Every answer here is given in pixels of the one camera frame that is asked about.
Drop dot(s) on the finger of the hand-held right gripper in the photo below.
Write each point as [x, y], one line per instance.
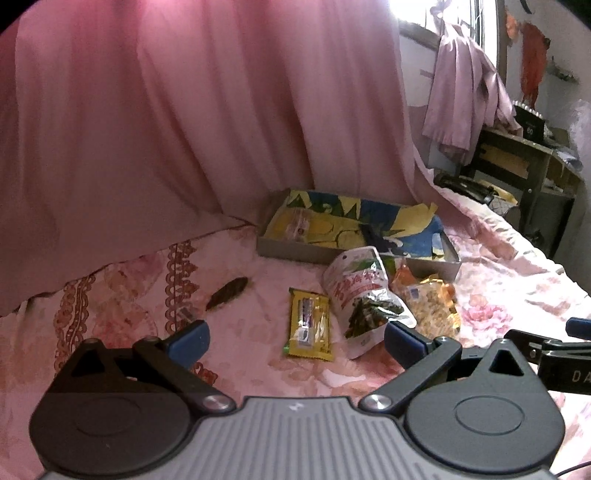
[531, 339]
[579, 326]

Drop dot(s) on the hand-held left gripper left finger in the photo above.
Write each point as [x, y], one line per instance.
[190, 342]

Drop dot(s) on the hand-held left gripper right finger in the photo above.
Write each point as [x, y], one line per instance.
[405, 342]

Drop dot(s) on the orange clear snack bag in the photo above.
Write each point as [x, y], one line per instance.
[431, 302]

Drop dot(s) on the white seaweed snack bag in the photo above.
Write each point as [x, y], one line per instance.
[358, 286]

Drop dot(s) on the yellow snack packet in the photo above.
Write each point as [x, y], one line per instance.
[308, 325]

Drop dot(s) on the grey cardboard box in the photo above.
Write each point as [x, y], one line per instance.
[295, 251]

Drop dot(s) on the pink floral bed sheet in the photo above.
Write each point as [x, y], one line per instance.
[498, 286]

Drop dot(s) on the dark brown leaf-shaped object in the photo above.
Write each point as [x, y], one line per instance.
[227, 291]

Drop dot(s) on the grey quilted bag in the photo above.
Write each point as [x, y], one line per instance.
[505, 206]

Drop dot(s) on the yellow blue printed sheet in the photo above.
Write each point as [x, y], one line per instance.
[332, 221]

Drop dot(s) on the black bag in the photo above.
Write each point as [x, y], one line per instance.
[464, 187]

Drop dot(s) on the dark wooden desk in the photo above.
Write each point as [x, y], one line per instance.
[531, 157]

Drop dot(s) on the black box with white print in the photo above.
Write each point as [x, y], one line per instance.
[530, 119]

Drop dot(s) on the pink curtain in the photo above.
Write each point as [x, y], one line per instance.
[161, 115]

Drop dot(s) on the lilac hanging garment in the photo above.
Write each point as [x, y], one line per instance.
[461, 92]

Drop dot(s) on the red hanging garment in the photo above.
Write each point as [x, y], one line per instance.
[533, 55]

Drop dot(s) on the orange hanging decoration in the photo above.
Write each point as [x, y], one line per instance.
[510, 24]

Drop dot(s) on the window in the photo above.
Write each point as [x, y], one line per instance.
[443, 18]

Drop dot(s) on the wall hook rack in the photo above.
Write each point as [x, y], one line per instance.
[564, 71]

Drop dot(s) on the round wall clock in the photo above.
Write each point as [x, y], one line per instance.
[527, 4]

